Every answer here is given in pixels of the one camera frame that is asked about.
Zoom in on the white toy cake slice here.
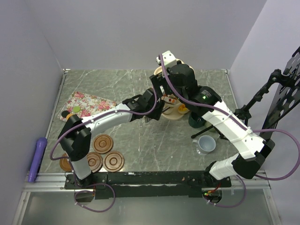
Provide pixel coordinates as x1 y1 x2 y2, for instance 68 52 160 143
164 96 176 105

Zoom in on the orange toy tart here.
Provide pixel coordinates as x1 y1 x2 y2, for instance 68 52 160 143
178 104 188 114

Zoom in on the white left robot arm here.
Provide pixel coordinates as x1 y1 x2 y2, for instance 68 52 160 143
55 87 164 188

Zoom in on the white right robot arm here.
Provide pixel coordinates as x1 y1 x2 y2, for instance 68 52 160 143
150 64 275 187

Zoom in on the cream three-tier cake stand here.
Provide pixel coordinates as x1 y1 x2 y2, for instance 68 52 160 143
150 57 189 120

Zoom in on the dark green teacup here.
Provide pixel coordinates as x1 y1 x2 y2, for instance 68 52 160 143
188 112 206 128

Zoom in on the brown wooden coaster upper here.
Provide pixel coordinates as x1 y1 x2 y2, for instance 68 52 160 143
92 134 113 154

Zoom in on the brown wooden coaster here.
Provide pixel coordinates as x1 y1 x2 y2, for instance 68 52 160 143
103 151 125 172
92 134 113 154
87 152 103 173
60 153 71 172

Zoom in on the floral serving tray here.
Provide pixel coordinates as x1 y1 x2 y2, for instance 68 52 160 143
58 91 117 122

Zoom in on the brown wooden coaster right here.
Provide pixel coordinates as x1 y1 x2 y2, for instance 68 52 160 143
103 151 125 172

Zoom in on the light blue mug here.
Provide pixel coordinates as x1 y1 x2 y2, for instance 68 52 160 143
192 135 216 156

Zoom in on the brown wooden coaster middle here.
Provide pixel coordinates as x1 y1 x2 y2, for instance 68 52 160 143
87 152 103 173

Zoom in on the black sandwich cookie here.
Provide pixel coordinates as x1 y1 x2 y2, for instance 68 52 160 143
61 111 69 118

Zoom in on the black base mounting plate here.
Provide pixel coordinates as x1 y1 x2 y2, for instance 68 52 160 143
64 171 232 200

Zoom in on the black tripod stand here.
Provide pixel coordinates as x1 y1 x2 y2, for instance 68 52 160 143
190 68 287 141

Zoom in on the brown wooden coaster far left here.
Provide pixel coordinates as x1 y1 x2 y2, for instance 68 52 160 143
60 153 71 172

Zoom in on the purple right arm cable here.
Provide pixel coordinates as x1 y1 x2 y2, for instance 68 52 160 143
158 54 300 208

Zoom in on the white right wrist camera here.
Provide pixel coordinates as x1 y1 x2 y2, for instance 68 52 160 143
162 51 177 68

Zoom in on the purple handle tool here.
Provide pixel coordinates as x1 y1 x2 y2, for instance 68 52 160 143
27 137 47 182

